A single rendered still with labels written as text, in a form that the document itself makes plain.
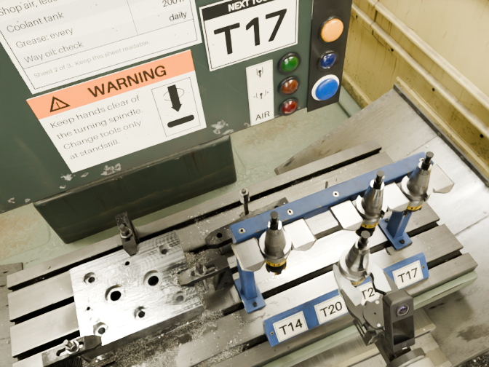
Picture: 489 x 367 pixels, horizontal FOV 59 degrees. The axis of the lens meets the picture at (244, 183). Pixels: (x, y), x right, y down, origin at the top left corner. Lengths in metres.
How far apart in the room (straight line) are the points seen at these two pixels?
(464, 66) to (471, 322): 0.73
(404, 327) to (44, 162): 0.62
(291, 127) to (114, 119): 1.53
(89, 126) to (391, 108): 1.38
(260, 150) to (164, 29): 1.48
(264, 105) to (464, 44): 1.00
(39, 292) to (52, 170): 0.87
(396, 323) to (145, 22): 0.62
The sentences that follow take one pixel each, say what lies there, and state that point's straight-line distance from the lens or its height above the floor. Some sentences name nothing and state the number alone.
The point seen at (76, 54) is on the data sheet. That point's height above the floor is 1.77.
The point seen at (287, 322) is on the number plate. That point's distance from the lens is 1.10.
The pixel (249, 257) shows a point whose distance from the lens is 0.87.
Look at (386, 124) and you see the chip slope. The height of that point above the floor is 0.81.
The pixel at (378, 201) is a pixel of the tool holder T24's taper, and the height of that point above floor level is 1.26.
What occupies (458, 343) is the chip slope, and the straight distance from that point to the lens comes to 1.42.
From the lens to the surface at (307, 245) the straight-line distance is 0.88.
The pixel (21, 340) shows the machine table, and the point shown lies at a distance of 1.32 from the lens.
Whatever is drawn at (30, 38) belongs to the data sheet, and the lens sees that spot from 0.41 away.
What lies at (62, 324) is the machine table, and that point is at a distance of 1.28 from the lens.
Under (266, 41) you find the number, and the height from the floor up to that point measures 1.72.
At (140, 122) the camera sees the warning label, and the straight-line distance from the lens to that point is 0.47.
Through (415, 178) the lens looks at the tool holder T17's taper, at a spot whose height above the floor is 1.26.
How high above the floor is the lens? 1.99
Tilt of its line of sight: 53 degrees down
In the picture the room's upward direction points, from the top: 7 degrees counter-clockwise
